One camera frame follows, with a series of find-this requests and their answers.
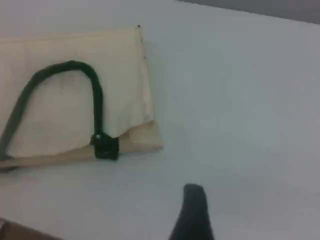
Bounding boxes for white canvas handbag green handles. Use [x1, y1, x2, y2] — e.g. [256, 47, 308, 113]
[0, 24, 165, 173]

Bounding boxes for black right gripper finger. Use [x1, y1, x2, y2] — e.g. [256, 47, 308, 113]
[169, 183, 215, 240]

